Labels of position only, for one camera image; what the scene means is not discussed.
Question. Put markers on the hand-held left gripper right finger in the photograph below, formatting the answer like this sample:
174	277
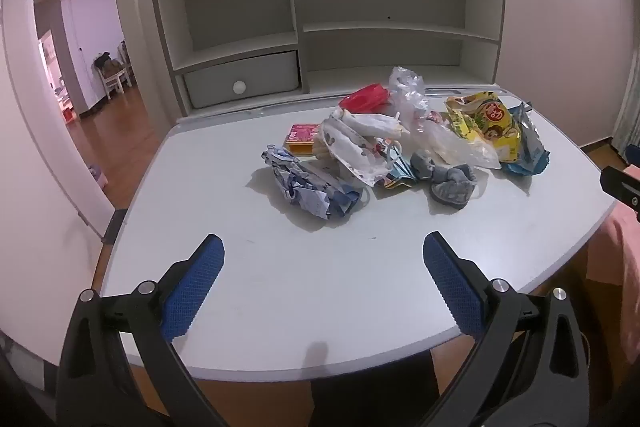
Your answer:
455	287

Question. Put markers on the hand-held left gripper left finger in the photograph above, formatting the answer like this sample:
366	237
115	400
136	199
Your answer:
192	292

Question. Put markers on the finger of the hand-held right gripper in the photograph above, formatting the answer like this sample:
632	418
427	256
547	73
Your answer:
622	187

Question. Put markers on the blue and white snack bag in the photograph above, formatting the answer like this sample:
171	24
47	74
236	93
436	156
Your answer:
527	152

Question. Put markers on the clear plastic bag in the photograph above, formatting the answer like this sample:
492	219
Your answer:
440	137

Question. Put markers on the pale curtain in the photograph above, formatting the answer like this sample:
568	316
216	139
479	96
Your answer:
627	117

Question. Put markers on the grey cloth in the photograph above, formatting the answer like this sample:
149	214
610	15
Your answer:
450	184

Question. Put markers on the colourful striped wrapper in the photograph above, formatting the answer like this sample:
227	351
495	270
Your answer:
397	172

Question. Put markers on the small pink stool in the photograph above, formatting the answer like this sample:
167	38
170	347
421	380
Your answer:
96	177

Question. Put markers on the yellow snack bag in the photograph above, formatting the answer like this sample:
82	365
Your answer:
485	119

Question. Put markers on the crumpled blue white printed paper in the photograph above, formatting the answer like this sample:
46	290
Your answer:
310	192

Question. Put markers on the white cartoon print wrapper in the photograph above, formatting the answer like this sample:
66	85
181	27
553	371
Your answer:
350	152

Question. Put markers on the small pink and yellow box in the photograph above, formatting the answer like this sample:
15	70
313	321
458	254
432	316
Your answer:
301	137

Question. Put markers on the red wrapper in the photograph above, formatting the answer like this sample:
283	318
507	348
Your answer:
365	98

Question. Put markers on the white door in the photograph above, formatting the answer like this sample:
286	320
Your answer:
40	132

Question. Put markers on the white drawer with round knob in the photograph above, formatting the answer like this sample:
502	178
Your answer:
260	72

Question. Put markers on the white wooden chair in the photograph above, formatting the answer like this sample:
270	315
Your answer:
112	74

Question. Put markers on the white desk hutch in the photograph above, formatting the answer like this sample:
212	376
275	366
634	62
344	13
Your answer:
240	7

